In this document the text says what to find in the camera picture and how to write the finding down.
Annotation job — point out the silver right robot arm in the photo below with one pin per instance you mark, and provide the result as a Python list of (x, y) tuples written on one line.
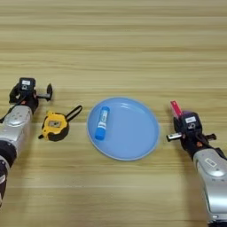
[(213, 180)]

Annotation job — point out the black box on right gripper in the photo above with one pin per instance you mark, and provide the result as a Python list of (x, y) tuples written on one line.
[(191, 121)]

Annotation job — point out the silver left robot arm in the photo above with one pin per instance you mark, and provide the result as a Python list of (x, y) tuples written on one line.
[(13, 130)]

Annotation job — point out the red white small box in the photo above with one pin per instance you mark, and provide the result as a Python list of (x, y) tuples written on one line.
[(176, 108)]

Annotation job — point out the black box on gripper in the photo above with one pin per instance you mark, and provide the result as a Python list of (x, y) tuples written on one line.
[(27, 85), (191, 121)]

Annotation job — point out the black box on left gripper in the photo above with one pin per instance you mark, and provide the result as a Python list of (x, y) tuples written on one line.
[(27, 85)]

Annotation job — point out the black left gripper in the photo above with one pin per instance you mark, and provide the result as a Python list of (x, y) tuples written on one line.
[(29, 102)]

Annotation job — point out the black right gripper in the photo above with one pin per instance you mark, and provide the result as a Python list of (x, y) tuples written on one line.
[(193, 142)]

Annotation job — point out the blue round plate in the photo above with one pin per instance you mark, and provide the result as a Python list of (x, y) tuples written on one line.
[(130, 136)]

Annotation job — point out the yellow black tape measure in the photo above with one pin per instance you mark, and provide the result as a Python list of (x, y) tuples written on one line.
[(54, 126)]

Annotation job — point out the blue glue stick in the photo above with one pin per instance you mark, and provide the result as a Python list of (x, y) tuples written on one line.
[(102, 124)]

